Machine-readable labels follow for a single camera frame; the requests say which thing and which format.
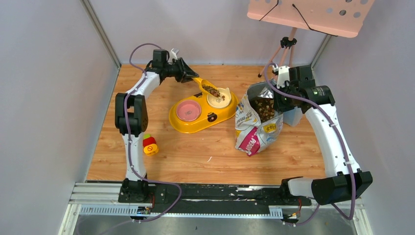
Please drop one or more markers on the red toy block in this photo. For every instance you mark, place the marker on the red toy block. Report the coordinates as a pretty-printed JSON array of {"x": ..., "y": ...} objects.
[{"x": 148, "y": 140}]

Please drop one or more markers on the yellow double pet feeder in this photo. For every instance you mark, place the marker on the yellow double pet feeder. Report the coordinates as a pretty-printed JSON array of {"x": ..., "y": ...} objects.
[{"x": 208, "y": 117}]

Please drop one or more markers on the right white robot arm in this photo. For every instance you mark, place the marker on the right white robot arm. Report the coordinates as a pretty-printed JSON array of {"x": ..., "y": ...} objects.
[{"x": 344, "y": 180}]

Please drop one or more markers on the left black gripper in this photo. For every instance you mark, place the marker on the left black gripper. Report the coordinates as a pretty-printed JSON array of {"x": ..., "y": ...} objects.
[{"x": 181, "y": 69}]

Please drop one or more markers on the cream bowl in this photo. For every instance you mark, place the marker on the cream bowl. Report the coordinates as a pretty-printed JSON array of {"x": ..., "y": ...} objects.
[{"x": 222, "y": 101}]

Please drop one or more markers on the yellow toy block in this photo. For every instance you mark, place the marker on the yellow toy block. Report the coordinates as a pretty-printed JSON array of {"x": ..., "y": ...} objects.
[{"x": 151, "y": 149}]

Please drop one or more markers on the yellow plastic scoop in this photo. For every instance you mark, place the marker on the yellow plastic scoop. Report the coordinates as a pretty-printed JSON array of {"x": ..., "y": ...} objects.
[{"x": 208, "y": 88}]

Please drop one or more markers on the pink music stand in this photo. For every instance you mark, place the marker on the pink music stand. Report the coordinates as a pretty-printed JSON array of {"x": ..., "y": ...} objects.
[{"x": 339, "y": 18}]

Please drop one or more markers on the pink bowl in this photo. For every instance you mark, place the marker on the pink bowl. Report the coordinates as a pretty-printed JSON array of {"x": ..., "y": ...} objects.
[{"x": 188, "y": 110}]

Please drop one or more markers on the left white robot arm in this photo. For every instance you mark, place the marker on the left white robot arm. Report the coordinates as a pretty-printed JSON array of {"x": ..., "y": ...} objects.
[{"x": 131, "y": 119}]

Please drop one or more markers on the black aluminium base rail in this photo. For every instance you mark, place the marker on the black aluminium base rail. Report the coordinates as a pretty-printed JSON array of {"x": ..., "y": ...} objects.
[{"x": 196, "y": 200}]

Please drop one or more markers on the pet food kibble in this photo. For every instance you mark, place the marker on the pet food kibble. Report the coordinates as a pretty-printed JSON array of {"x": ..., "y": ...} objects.
[{"x": 263, "y": 106}]

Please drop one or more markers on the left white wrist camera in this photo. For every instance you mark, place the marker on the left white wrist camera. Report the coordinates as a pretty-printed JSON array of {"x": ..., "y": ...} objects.
[{"x": 174, "y": 54}]

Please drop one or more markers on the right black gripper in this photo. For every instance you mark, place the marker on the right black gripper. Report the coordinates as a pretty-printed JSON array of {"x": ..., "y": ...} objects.
[{"x": 278, "y": 105}]

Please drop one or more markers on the pet food bag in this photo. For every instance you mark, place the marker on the pet food bag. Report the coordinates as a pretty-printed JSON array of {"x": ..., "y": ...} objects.
[{"x": 253, "y": 136}]

